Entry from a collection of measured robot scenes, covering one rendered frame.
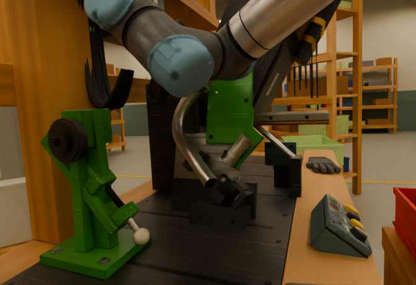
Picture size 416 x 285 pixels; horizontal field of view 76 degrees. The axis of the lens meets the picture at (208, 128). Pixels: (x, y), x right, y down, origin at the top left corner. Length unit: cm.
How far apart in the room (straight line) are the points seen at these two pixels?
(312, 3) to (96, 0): 28
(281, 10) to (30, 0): 50
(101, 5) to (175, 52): 12
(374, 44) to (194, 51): 989
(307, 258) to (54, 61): 63
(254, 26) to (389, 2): 1016
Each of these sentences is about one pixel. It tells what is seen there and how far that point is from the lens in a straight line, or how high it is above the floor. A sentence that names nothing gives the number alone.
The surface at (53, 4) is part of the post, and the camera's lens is 71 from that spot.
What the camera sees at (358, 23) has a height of 196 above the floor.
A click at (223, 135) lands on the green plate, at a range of 66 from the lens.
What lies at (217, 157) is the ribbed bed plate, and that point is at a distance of 68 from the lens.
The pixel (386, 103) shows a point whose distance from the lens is 960.
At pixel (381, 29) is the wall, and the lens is 1029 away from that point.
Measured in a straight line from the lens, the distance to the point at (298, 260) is 52.
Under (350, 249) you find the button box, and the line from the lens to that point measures 55.
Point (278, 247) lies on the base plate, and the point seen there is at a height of 90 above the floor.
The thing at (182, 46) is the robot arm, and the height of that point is 124.
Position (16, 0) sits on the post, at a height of 140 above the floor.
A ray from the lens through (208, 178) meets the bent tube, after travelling 54.
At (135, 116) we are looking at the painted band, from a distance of 1099.
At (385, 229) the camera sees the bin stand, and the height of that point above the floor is 80.
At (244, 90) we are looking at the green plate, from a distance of 67.
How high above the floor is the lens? 117
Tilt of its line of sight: 6 degrees down
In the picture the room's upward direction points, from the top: 3 degrees counter-clockwise
